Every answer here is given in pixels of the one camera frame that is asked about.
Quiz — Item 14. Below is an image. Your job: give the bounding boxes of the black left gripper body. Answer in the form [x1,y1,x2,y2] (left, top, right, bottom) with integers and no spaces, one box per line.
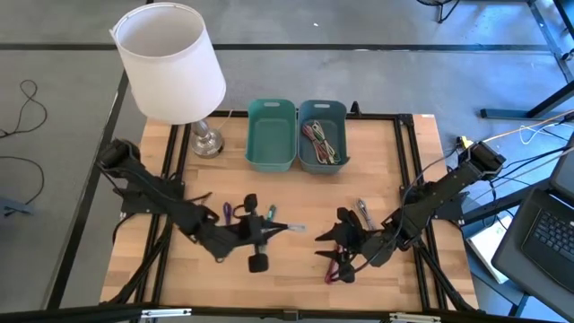
[204,193,270,274]

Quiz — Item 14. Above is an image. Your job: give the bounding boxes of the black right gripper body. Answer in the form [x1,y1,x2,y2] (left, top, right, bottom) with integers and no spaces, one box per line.
[336,206,404,284]

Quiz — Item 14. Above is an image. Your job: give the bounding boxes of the red braided USB cable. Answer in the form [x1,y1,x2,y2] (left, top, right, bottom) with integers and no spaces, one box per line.
[324,245,342,285]

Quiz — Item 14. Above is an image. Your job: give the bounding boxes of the grey black-white braided cable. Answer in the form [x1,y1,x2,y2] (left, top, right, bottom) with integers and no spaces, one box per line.
[355,198,376,231]

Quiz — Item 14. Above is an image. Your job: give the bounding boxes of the cream USB cable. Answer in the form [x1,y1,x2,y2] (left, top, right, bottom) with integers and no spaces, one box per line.
[316,119,342,165]

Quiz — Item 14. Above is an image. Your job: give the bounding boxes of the green braided USB cable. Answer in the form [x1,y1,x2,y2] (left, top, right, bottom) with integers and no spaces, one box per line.
[311,120,328,150]

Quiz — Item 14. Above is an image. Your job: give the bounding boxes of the grey-blue plastic bin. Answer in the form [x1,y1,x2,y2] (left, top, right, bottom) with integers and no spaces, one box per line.
[296,99,351,175]

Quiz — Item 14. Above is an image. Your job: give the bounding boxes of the teal plastic bin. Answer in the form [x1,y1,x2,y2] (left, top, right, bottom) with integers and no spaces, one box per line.
[245,98,298,174]

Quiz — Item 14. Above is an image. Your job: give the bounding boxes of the silver lamp base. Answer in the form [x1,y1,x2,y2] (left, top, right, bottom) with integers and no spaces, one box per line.
[189,118,225,159]

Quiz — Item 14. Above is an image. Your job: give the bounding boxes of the white book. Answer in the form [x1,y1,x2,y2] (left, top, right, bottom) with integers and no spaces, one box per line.
[465,214,512,284]

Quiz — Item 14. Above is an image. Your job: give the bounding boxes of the black laptop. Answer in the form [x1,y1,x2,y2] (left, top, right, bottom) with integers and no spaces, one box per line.
[491,187,574,320]

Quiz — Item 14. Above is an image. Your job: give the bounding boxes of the white lamp shade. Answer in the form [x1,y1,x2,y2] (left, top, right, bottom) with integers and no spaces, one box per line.
[109,1,227,126]

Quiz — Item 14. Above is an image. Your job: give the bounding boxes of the dark monitor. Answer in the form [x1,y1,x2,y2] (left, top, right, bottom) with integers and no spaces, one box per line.
[549,145,574,201]

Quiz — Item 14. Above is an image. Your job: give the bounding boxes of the blue-grey floor object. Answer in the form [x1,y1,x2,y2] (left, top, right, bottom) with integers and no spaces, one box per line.
[0,196,37,217]

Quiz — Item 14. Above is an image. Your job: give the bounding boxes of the black stand leg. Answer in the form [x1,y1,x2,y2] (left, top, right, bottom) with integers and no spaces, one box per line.
[416,0,461,24]

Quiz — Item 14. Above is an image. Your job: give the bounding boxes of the silver metal bracket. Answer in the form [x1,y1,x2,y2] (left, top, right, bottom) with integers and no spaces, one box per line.
[140,307,193,320]
[387,311,442,323]

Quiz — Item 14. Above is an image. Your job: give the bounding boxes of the black frame crossbar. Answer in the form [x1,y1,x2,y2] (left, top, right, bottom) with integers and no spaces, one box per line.
[0,303,574,323]

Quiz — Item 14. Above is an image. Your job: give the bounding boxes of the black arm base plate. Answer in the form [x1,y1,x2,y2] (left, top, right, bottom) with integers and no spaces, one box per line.
[403,186,465,223]
[119,181,185,216]

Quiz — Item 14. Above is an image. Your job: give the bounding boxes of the white lamp cord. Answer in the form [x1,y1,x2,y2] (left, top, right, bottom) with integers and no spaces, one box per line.
[218,109,234,134]

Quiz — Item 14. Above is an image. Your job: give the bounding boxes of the black aluminium table frame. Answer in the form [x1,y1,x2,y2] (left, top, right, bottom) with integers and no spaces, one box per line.
[100,109,479,315]

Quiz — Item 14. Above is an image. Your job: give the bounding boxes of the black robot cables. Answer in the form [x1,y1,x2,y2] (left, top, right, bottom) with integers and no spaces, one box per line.
[488,145,574,203]

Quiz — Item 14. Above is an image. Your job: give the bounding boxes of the yellow extension cord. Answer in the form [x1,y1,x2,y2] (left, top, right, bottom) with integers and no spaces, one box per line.
[482,109,574,144]

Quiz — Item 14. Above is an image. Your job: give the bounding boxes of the black floor cable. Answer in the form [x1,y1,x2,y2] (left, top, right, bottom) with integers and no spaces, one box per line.
[0,79,48,138]
[0,155,46,207]

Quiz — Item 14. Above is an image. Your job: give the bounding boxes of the black desk leg frame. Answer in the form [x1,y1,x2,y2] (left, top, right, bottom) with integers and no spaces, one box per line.
[479,0,574,120]

